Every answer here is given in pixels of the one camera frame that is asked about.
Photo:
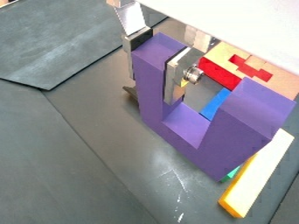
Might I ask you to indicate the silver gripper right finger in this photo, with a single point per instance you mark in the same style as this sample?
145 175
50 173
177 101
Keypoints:
181 69

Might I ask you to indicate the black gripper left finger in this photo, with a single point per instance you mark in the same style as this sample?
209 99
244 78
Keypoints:
134 32

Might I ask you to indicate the purple U-shaped block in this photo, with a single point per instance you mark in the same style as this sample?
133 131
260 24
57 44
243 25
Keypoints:
218 143

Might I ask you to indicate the red puzzle board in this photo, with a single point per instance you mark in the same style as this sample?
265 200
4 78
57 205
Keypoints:
228 65

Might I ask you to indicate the blue U-shaped block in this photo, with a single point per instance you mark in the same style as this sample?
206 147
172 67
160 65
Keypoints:
209 110

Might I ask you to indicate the dark grey work mat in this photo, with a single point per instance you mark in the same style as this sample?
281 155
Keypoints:
125 176

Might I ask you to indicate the green zigzag block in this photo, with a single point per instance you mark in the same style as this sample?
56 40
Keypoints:
229 175

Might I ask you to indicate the yellow long block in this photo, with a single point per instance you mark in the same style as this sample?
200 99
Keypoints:
237 199

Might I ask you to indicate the black angled bracket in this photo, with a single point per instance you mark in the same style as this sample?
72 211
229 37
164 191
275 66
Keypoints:
130 91

